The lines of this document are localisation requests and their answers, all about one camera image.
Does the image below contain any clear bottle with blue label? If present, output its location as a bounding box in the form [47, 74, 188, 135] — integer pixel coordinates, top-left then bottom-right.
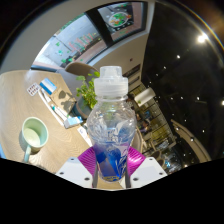
[86, 65, 138, 183]

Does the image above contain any pale green mug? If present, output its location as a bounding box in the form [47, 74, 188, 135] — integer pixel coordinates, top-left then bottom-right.
[20, 116, 50, 164]

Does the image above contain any green potted plant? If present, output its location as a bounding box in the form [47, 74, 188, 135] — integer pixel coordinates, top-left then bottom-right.
[75, 71, 101, 118]

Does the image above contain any small light blue pack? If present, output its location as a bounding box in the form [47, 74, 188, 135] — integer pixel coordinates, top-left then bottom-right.
[63, 115, 84, 129]

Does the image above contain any pill blister pack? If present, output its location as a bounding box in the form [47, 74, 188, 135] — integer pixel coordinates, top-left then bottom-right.
[26, 82, 42, 97]

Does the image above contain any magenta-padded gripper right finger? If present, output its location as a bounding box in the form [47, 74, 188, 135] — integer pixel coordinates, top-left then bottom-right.
[125, 146, 169, 189]

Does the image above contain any framed food poster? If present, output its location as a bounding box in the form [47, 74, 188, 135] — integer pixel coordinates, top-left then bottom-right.
[97, 2, 148, 43]

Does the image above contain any group of ceiling lights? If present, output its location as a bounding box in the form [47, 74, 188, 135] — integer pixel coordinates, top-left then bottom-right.
[159, 31, 224, 141]

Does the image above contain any blue and white box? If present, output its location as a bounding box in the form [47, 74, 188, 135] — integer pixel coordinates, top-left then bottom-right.
[39, 78, 58, 95]

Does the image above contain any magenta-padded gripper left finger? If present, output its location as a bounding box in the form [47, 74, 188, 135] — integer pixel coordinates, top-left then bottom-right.
[55, 146, 100, 189]

